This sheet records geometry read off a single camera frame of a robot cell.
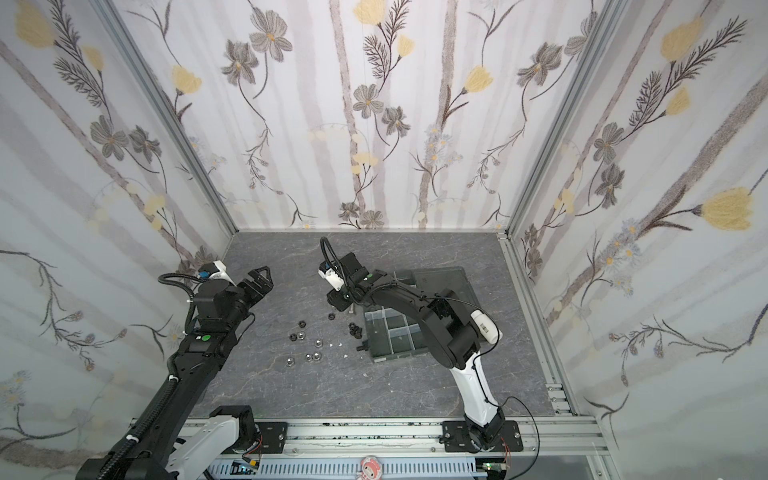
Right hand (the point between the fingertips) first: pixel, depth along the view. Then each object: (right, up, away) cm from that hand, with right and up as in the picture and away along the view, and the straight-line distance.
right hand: (335, 289), depth 91 cm
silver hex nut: (-11, -15, 0) cm, 18 cm away
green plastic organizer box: (+18, -13, -2) cm, 22 cm away
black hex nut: (-13, -15, 0) cm, 20 cm away
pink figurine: (+12, -39, -23) cm, 47 cm away
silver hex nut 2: (-5, -17, -1) cm, 17 cm away
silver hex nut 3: (-12, -21, -5) cm, 25 cm away
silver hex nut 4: (-8, -20, -3) cm, 22 cm away
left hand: (-18, +5, -11) cm, 22 cm away
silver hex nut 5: (-5, -20, -3) cm, 21 cm away
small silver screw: (+3, -20, -2) cm, 20 cm away
